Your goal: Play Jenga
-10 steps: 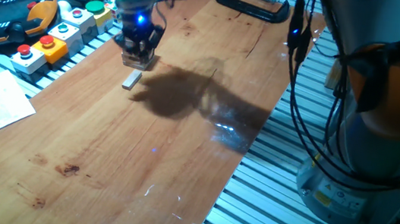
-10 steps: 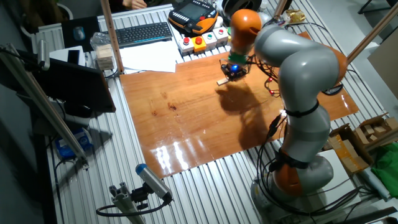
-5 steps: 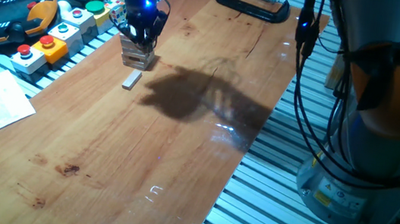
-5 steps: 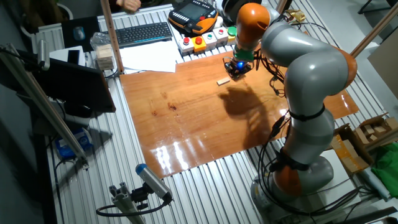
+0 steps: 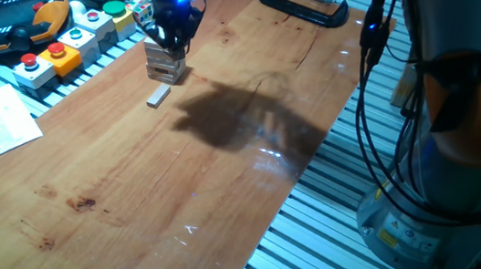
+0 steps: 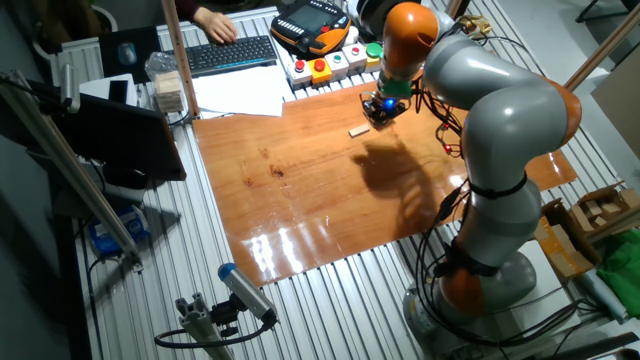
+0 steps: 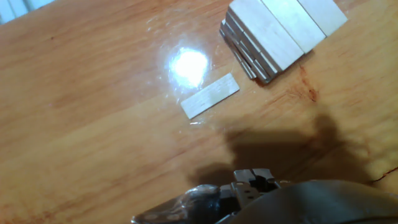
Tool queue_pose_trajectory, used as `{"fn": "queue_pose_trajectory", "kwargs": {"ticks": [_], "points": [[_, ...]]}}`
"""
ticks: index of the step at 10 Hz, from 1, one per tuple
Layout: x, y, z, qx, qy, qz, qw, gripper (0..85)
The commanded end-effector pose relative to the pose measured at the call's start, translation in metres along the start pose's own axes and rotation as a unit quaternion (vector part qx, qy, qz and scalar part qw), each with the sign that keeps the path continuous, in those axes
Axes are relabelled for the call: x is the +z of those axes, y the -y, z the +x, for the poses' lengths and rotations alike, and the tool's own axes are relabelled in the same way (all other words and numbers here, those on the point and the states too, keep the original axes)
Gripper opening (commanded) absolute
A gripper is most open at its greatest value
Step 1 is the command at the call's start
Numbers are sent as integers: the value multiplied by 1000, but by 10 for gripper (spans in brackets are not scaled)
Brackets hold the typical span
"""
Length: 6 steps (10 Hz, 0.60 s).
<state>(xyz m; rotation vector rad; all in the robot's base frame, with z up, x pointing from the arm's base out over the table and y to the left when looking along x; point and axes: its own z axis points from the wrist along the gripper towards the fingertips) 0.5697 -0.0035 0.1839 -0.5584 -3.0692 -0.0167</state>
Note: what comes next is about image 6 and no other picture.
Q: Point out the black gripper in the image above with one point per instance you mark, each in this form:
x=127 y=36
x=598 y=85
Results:
x=385 y=106

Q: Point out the pale wooden jenga block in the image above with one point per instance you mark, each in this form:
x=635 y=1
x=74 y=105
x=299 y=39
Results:
x=359 y=130

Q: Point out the dark red sleeved forearm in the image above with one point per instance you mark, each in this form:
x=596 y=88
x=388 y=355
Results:
x=186 y=9

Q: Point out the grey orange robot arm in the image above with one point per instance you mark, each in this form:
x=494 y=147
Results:
x=510 y=125

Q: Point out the person's bare hand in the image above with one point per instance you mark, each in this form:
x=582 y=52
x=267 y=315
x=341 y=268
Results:
x=216 y=25

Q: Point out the green wrist adapter flange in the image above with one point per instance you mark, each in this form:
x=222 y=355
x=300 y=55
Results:
x=395 y=89

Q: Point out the grey box small red button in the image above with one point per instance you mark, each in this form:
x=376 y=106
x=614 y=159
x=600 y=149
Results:
x=355 y=60

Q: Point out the grey box green button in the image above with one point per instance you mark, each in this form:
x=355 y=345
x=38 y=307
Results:
x=337 y=67

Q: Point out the yellow box green mushroom button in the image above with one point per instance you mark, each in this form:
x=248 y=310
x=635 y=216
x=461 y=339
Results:
x=373 y=51

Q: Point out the yellow box red button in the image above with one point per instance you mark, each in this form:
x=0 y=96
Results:
x=320 y=74

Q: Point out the white round object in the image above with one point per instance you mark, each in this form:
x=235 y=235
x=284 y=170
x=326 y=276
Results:
x=352 y=36

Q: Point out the black filament spool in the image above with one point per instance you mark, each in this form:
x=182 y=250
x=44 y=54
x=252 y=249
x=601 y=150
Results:
x=372 y=12

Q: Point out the orange wooden board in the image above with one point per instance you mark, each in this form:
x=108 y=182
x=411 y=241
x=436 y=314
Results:
x=300 y=200

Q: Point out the black orange teach pendant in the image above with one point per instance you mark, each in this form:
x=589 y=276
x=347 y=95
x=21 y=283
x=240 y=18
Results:
x=310 y=22

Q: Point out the gold foil wrapper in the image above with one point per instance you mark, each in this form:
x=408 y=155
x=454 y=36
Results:
x=477 y=24

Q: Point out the white paper sheets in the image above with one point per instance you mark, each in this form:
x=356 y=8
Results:
x=240 y=92

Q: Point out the black computer keyboard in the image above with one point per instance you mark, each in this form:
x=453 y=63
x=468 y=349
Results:
x=230 y=54

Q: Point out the clear bag of wooden blocks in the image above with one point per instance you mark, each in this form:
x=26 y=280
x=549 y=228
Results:
x=169 y=90

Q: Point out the open cardboard box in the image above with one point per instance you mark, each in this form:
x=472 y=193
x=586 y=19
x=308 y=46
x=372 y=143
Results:
x=575 y=220

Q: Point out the tan taped cardboard box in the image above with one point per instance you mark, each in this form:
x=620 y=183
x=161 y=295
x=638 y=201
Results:
x=565 y=255

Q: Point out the loose wooden block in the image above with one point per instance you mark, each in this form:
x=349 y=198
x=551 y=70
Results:
x=611 y=208
x=593 y=209

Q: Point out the brown cardboard sheet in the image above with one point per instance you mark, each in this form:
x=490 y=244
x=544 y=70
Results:
x=620 y=110

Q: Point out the black mouse pad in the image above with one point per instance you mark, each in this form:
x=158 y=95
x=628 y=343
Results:
x=150 y=45

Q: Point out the black flat monitor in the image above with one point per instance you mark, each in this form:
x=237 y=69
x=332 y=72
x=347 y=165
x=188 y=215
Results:
x=125 y=135

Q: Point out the grey computer mouse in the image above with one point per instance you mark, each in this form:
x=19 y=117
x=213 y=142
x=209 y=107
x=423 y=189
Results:
x=127 y=53

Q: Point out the aluminium profile stand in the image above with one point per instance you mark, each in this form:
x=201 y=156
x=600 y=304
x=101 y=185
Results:
x=200 y=325

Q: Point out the white paper roll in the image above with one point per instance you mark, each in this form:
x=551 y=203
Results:
x=600 y=295

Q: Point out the blue wipes packet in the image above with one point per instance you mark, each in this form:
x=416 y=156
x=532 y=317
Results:
x=117 y=235

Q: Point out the white flat box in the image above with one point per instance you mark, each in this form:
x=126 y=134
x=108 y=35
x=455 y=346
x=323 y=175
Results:
x=95 y=90

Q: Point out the green cloth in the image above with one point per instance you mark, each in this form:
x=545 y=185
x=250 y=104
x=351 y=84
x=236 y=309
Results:
x=622 y=275

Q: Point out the wooden frame pole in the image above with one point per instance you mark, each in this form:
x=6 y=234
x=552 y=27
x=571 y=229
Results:
x=600 y=50
x=452 y=7
x=179 y=55

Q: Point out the silver camera blue tip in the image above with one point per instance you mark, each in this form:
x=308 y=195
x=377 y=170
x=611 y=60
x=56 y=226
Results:
x=245 y=292

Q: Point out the black camera ball mount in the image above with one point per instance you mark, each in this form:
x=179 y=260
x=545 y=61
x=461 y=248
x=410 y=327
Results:
x=225 y=315

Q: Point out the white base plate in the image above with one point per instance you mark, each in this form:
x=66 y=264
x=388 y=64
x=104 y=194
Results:
x=550 y=305

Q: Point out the aluminium frame bar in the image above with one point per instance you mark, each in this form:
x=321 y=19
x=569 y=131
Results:
x=75 y=170

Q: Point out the silver depth camera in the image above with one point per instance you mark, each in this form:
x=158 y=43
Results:
x=70 y=90

